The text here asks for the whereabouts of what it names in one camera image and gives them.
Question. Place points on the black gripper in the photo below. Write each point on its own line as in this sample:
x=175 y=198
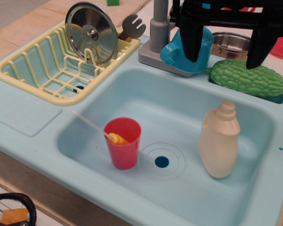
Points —
x=264 y=17

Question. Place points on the cream detergent bottle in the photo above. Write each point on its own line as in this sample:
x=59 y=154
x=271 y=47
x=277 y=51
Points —
x=218 y=141

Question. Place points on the yellow drying rack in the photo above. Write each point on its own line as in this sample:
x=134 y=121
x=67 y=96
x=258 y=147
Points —
x=48 y=68

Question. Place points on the light blue toy sink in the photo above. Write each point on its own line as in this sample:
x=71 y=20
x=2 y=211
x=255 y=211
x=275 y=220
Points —
x=169 y=185

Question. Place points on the steel pot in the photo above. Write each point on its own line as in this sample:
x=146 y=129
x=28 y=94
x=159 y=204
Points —
x=230 y=45

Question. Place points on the blue plastic mug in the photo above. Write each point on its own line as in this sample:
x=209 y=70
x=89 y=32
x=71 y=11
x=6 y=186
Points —
x=173 y=54

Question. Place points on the green bitter melon toy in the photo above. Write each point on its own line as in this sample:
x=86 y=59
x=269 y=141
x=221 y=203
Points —
x=233 y=74

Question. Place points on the grey toy faucet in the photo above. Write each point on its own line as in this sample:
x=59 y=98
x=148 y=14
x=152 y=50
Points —
x=149 y=53

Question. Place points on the grey plastic fork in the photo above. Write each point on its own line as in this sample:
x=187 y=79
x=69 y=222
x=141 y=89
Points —
x=133 y=27

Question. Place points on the green block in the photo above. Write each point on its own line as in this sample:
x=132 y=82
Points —
x=113 y=3

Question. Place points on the steel pot lid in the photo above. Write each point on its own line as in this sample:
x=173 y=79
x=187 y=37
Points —
x=88 y=26

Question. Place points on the red plastic cup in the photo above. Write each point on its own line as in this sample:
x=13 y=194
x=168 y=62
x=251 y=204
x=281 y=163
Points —
x=124 y=156

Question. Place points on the orange cloth piece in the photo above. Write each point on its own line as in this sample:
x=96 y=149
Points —
x=14 y=216

